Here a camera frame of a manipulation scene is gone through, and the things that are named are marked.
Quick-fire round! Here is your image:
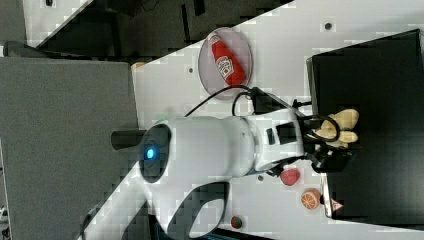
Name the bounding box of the grey round plate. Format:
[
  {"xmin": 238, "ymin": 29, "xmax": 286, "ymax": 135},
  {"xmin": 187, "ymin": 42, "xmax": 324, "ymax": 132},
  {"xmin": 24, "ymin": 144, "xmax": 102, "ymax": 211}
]
[{"xmin": 198, "ymin": 28, "xmax": 253, "ymax": 100}]

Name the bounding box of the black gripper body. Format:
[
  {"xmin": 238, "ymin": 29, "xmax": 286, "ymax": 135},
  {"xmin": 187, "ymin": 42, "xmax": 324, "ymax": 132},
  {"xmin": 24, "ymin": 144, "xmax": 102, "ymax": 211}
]
[{"xmin": 298, "ymin": 115, "xmax": 332, "ymax": 170}]

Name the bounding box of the small red toy fruit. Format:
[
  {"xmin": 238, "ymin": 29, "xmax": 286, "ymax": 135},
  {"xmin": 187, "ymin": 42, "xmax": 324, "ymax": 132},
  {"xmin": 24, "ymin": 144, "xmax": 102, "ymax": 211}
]
[{"xmin": 230, "ymin": 216, "xmax": 243, "ymax": 229}]

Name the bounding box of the red ketchup bottle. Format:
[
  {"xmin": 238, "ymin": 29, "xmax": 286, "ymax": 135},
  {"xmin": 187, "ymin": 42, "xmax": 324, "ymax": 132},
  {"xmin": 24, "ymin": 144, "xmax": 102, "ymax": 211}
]
[{"xmin": 208, "ymin": 32, "xmax": 246, "ymax": 86}]

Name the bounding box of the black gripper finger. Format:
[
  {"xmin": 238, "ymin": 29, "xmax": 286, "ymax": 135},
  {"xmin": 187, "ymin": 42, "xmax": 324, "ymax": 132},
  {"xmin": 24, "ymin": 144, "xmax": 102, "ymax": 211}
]
[{"xmin": 322, "ymin": 149, "xmax": 354, "ymax": 173}]

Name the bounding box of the black round container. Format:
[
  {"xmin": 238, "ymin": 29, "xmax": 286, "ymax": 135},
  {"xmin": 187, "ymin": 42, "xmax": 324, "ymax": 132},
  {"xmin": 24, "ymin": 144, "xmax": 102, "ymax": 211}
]
[{"xmin": 111, "ymin": 129, "xmax": 145, "ymax": 150}]

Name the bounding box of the peeled toy banana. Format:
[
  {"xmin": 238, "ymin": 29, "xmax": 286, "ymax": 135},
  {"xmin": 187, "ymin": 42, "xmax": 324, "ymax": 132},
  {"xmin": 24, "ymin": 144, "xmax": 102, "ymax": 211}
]
[{"xmin": 316, "ymin": 109, "xmax": 359, "ymax": 148}]

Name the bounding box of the black toaster oven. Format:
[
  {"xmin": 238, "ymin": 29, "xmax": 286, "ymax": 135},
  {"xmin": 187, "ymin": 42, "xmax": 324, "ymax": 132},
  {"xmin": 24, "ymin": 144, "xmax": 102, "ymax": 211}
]
[{"xmin": 307, "ymin": 29, "xmax": 424, "ymax": 230}]

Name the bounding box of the toy strawberry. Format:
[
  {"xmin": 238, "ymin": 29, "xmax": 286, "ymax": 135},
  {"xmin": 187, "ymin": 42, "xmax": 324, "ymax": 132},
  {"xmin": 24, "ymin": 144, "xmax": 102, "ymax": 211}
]
[{"xmin": 280, "ymin": 168, "xmax": 301, "ymax": 186}]

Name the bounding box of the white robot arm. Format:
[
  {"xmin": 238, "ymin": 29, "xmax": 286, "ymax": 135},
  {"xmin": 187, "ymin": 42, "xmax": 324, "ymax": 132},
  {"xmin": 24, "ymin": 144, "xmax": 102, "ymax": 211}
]
[{"xmin": 77, "ymin": 107, "xmax": 359, "ymax": 240}]

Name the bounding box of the toy orange half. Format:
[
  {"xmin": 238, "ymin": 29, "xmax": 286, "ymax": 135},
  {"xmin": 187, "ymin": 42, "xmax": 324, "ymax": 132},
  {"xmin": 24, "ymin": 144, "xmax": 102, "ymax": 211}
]
[{"xmin": 301, "ymin": 189, "xmax": 321, "ymax": 210}]

